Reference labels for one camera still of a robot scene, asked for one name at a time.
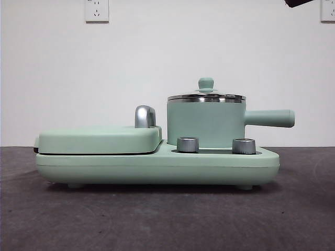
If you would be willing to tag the glass lid with green knob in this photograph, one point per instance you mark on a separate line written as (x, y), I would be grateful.
(206, 83)

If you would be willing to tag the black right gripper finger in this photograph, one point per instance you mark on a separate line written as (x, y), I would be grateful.
(295, 2)

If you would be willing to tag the white wall socket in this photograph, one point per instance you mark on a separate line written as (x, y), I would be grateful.
(328, 11)
(96, 11)

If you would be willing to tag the mint green breakfast machine base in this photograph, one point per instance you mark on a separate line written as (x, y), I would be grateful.
(131, 170)

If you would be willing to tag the silver control knob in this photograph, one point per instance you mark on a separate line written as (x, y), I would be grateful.
(244, 146)
(188, 144)

